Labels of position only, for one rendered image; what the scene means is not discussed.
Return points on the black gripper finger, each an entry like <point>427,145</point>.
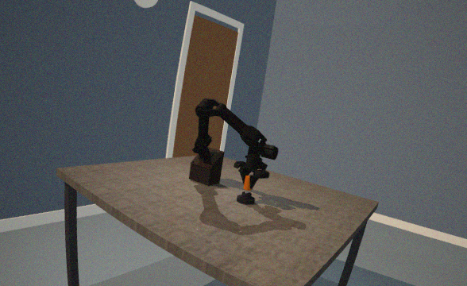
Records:
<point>243,175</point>
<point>253,181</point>

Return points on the orange knob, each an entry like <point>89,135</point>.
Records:
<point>247,183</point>

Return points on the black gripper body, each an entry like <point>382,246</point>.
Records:
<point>252,166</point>

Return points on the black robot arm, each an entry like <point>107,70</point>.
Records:
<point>249,134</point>

